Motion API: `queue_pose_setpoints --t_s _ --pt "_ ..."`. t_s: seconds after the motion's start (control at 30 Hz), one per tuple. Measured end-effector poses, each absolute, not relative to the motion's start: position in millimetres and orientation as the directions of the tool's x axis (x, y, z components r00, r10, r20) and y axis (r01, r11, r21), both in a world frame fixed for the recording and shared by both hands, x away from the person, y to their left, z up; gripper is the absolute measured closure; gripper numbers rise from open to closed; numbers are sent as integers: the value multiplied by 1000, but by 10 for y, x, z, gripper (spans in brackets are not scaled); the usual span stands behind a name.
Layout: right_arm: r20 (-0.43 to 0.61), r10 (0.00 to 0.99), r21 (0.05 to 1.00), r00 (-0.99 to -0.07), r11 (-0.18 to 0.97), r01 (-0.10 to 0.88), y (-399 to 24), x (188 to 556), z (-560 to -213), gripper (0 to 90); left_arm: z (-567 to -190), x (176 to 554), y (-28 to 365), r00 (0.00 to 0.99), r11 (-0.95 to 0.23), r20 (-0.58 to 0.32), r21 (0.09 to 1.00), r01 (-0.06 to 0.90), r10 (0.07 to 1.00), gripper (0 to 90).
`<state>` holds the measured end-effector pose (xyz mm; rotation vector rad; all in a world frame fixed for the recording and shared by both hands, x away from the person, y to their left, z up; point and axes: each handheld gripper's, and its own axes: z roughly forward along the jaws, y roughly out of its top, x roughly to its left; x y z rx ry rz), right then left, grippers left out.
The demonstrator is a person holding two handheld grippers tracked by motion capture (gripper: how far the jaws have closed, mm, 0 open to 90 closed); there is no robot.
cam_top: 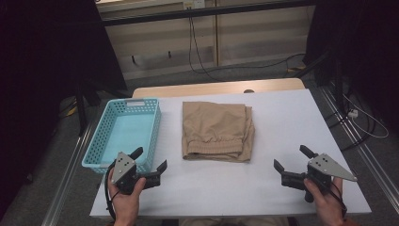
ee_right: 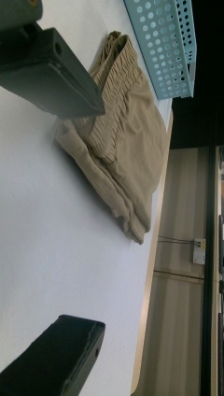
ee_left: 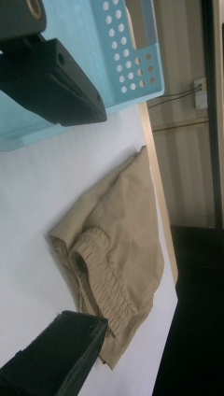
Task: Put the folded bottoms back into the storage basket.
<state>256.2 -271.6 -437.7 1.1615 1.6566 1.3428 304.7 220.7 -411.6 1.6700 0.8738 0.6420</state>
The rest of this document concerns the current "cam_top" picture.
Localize light blue plastic basket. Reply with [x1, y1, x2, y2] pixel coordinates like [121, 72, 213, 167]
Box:
[81, 98, 163, 175]

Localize black floor cable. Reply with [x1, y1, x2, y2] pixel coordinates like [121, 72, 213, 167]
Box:
[324, 84, 378, 153]

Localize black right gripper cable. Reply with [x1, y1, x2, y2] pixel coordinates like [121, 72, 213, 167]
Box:
[326, 180, 348, 218]

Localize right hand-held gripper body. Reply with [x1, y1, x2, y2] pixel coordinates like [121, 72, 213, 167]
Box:
[280, 153, 359, 203]

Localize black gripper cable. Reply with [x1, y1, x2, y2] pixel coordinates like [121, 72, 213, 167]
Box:
[104, 166, 118, 221]
[326, 180, 348, 218]

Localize person's left hand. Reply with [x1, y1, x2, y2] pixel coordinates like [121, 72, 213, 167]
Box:
[107, 169, 148, 223]

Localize white table board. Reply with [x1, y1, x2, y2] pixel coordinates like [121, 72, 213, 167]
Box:
[89, 89, 373, 218]

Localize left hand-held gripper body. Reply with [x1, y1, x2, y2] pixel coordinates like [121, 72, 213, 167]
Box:
[111, 152, 163, 196]

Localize black wall cable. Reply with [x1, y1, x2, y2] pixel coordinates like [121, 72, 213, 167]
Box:
[187, 16, 307, 83]

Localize khaki pants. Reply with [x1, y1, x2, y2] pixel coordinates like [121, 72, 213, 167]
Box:
[182, 101, 256, 164]

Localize white wall socket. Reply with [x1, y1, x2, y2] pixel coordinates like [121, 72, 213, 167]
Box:
[183, 0, 206, 10]

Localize black metal stand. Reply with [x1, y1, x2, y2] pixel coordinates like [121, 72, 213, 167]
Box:
[74, 78, 134, 137]
[293, 48, 349, 109]

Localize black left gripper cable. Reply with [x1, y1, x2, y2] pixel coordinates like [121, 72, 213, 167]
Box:
[104, 166, 118, 221]

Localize wooden table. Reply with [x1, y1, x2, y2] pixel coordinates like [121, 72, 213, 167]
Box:
[131, 77, 306, 99]

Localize person's right hand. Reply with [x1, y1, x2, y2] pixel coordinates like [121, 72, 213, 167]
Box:
[303, 176, 348, 226]

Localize white floor cable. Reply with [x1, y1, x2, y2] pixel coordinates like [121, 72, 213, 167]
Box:
[342, 93, 391, 139]

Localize black horizontal bar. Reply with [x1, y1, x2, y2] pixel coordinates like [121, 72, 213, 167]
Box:
[101, 0, 316, 27]

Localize black curtain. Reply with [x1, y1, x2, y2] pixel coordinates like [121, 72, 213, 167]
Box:
[0, 0, 128, 219]
[304, 0, 399, 131]

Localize person's lap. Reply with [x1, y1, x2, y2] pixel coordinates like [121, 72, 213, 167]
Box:
[178, 217, 290, 226]

